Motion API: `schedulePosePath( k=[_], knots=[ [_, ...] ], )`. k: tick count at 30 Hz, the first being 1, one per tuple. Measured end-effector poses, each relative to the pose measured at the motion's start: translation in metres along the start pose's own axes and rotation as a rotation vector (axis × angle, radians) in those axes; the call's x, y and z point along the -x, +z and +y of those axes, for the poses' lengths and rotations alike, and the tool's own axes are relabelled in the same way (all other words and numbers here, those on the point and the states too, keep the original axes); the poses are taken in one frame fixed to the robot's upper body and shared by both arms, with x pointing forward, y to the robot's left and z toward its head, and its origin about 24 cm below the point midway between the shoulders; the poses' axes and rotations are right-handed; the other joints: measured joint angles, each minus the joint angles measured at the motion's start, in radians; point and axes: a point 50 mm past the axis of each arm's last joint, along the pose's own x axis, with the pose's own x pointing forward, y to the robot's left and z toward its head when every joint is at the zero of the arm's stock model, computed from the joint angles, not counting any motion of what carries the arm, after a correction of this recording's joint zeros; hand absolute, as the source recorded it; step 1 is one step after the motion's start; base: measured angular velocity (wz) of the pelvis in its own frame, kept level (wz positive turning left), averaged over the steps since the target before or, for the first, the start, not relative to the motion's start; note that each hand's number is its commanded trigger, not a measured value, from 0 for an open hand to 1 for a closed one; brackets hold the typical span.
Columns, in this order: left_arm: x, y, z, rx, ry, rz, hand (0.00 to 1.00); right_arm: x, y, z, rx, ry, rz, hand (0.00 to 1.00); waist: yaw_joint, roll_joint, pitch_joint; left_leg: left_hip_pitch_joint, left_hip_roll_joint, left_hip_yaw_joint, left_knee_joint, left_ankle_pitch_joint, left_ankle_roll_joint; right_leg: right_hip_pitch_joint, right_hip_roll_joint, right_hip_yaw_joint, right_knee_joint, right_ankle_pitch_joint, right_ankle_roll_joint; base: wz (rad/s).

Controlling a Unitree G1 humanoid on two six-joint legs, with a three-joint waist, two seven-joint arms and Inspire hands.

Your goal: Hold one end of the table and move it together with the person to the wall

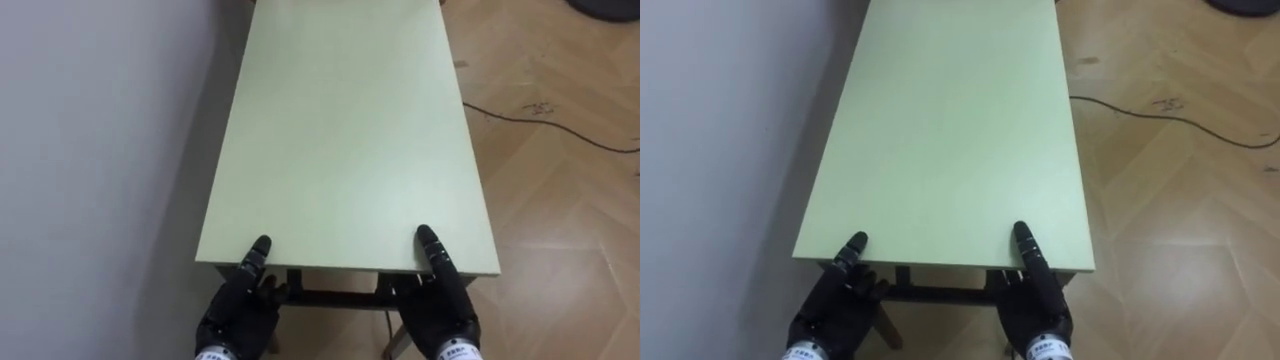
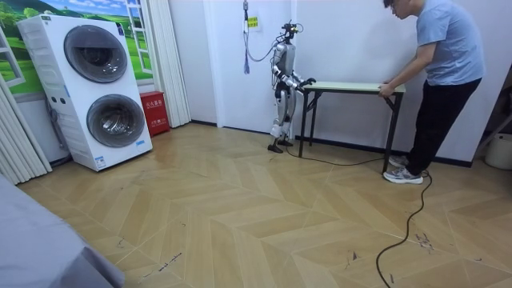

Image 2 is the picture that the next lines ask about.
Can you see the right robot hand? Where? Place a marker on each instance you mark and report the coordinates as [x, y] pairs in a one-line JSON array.
[[308, 82]]

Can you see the pale green folding table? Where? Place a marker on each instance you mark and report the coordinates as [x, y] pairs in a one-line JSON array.
[[348, 86]]

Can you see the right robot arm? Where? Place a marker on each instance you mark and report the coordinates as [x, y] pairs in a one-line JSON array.
[[286, 79]]

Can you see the robot body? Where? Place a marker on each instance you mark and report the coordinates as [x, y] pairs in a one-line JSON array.
[[285, 56]]

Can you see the robot legs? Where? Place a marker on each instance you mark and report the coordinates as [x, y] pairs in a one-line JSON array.
[[283, 116]]

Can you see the white bucket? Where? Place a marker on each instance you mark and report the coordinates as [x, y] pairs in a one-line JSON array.
[[500, 152]]

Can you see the white pleated curtain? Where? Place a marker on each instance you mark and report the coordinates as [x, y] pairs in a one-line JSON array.
[[170, 60], [16, 140]]

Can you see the red metal cabinet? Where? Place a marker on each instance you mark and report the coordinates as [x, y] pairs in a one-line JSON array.
[[154, 114]]

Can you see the white stacked washing machines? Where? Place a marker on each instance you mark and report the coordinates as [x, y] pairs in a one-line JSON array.
[[80, 100]]

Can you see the grey bed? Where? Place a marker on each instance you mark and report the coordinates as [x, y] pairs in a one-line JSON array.
[[40, 240]]

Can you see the yellow wall sign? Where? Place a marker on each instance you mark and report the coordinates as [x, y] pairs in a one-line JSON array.
[[253, 22]]

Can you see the landscape wall poster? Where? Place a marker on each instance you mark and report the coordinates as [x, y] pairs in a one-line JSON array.
[[12, 52]]

